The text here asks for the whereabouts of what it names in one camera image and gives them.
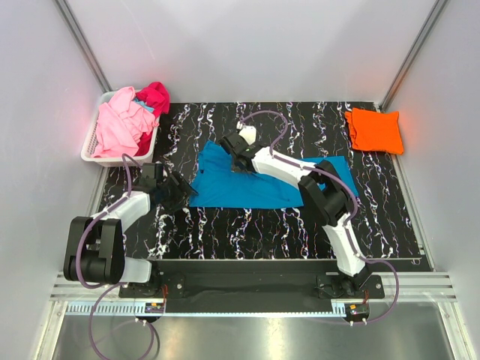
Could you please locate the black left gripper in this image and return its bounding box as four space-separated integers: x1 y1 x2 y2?
157 169 197 214

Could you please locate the blue t shirt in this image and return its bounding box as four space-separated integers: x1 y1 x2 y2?
187 140 360 210

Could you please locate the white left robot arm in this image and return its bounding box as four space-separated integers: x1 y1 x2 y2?
63 163 198 297

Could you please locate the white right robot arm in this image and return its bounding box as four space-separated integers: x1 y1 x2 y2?
219 132 371 298

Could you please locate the light pink t shirt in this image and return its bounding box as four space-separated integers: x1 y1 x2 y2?
91 86 159 158

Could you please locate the light blue garment in basket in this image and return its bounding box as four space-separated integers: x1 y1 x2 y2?
134 98 154 113

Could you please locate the magenta t shirt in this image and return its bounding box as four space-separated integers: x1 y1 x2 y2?
136 82 170 156

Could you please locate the white plastic laundry basket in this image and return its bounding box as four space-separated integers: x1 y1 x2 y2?
81 86 160 167

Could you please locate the folded orange t shirt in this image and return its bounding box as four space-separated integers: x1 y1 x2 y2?
344 108 404 155

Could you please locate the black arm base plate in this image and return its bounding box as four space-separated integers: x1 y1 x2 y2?
119 259 385 316

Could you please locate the aluminium frame rail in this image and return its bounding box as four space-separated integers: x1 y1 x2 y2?
49 272 458 301

